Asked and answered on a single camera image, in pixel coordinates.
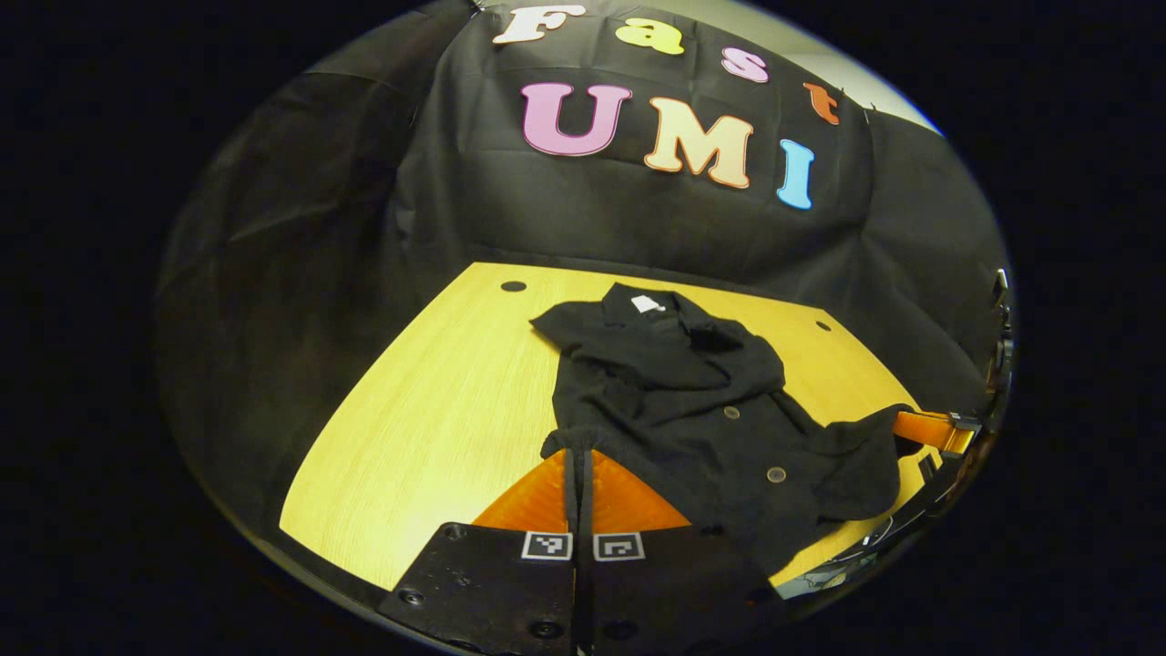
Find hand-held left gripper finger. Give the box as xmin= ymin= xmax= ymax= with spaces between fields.
xmin=580 ymin=446 xmax=789 ymax=656
xmin=375 ymin=445 xmax=580 ymax=656

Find black buttoned shirt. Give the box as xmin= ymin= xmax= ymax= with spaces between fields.
xmin=530 ymin=282 xmax=916 ymax=579

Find black backdrop cloth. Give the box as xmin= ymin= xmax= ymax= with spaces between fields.
xmin=155 ymin=0 xmax=1012 ymax=548

